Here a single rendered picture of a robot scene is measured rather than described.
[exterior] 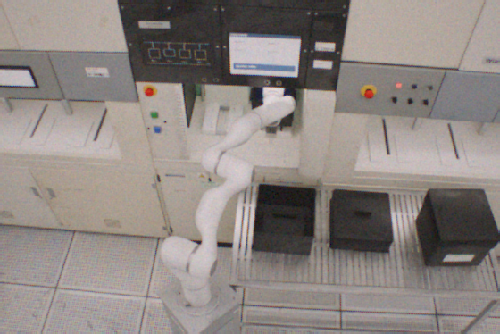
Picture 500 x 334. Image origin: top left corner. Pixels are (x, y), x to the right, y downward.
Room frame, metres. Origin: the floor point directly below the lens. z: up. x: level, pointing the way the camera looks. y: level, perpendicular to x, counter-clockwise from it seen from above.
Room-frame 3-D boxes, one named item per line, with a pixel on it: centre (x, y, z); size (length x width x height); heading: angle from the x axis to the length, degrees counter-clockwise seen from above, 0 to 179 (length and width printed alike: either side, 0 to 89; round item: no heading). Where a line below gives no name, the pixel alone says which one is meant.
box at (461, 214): (1.19, -0.97, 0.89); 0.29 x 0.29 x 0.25; 0
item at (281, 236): (1.27, -0.16, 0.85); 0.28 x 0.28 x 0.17; 84
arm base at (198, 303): (0.91, 0.24, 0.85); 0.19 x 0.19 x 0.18
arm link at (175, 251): (0.92, 0.27, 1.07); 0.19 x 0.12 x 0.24; 65
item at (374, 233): (1.29, -0.53, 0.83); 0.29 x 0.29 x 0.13; 85
